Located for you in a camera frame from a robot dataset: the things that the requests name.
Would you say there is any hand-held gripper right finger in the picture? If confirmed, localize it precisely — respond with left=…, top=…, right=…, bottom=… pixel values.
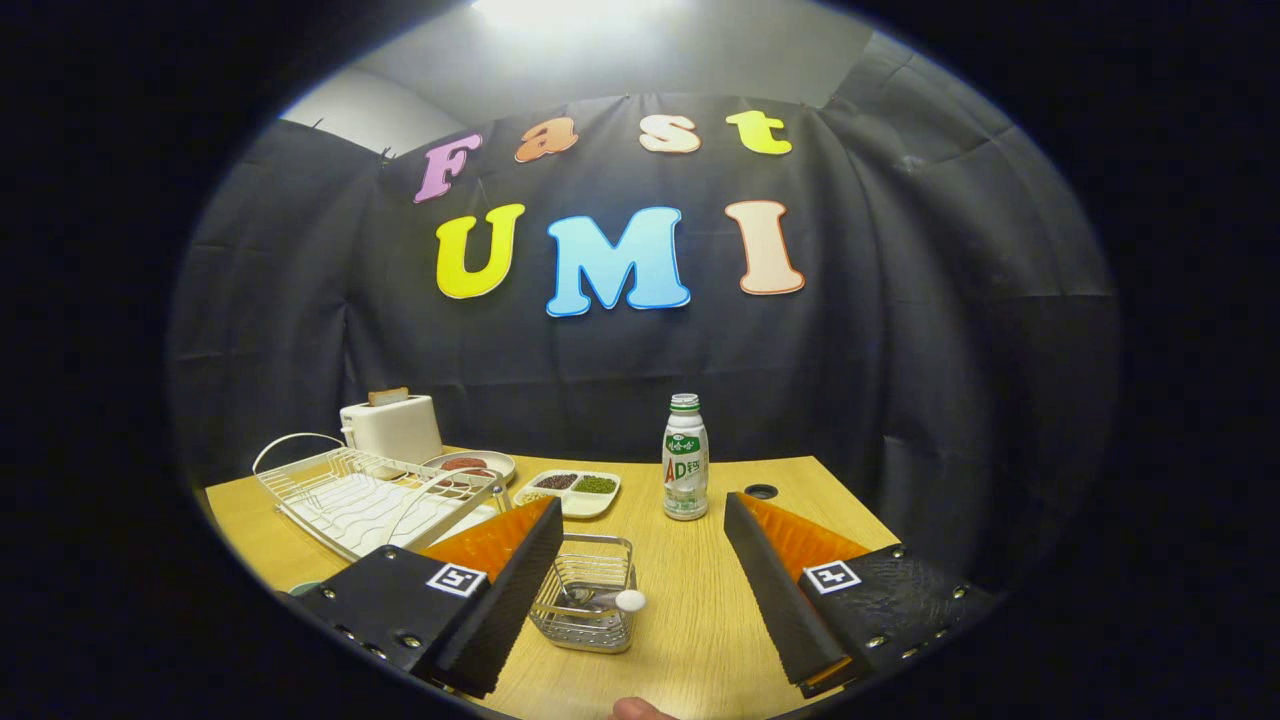
left=723, top=490, right=1001, bottom=699

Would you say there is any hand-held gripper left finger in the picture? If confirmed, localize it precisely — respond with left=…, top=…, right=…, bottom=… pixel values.
left=290, top=495, right=566, bottom=701

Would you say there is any metal wire basket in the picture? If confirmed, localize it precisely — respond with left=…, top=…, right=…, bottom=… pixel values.
left=528, top=534, right=638, bottom=655

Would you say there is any blue checked handle spoon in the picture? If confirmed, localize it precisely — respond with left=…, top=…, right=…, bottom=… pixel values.
left=565, top=588, right=647, bottom=613

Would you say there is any white wire dish rack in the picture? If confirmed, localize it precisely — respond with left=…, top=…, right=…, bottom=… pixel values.
left=252, top=432, right=511, bottom=563

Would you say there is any white oval plate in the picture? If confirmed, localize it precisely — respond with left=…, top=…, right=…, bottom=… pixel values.
left=422, top=450, right=518, bottom=488

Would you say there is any white divided tray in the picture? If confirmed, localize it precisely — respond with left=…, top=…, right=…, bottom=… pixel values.
left=512, top=469, right=622, bottom=520

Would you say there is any white drink bottle green label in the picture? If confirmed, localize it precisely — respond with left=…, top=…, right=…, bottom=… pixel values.
left=662, top=393, right=710, bottom=522

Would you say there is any white toaster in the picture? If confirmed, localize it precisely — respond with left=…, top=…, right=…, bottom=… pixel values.
left=340, top=394, right=444, bottom=466

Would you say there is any black backdrop cloth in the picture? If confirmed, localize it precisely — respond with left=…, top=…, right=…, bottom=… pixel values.
left=165, top=35, right=1121, bottom=591

